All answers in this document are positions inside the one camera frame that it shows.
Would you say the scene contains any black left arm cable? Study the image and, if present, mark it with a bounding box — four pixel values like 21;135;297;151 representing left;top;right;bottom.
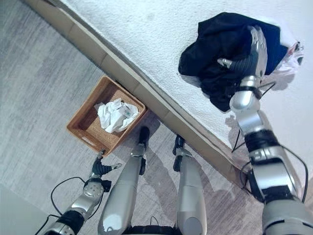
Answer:
34;176;105;235

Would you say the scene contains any black garment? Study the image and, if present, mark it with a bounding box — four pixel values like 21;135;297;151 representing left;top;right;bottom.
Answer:
178;11;288;113

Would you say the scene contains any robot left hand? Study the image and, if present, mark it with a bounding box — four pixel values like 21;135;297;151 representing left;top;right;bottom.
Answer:
91;149;123;176

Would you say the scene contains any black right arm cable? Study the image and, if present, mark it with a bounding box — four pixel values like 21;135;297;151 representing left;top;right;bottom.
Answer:
231;82;310;204

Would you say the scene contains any robot right leg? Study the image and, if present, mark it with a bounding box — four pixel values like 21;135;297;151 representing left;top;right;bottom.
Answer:
172;135;207;235

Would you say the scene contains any white crumpled garment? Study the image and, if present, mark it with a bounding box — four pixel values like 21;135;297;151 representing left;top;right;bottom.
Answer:
94;98;139;134

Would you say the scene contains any bed with white sheet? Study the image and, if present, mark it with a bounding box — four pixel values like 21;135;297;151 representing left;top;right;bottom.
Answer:
23;0;313;194

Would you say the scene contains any woven brown basket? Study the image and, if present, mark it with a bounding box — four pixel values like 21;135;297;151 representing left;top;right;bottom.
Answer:
66;75;148;157

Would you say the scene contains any white and pink garment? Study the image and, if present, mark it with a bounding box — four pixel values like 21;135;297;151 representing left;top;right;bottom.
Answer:
272;40;305;74

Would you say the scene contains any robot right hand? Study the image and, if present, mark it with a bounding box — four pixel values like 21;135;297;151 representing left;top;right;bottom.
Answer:
217;25;268;78

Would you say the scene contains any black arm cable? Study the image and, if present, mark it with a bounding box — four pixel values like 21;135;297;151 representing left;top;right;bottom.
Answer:
231;82;310;204
34;176;105;235

